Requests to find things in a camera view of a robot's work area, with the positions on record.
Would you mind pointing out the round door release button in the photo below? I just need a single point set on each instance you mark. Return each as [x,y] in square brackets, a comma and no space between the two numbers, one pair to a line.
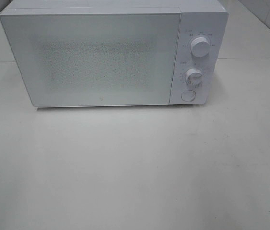
[188,95]

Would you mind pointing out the white timer knob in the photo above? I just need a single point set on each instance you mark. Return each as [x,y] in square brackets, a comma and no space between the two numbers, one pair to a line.
[194,76]

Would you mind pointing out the white microwave door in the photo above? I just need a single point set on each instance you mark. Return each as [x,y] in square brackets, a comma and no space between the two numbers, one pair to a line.
[94,60]

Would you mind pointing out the white microwave oven body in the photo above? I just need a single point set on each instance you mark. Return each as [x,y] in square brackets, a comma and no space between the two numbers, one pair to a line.
[197,18]

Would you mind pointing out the upper white round knob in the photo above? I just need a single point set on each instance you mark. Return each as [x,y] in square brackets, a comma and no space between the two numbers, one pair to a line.
[200,46]

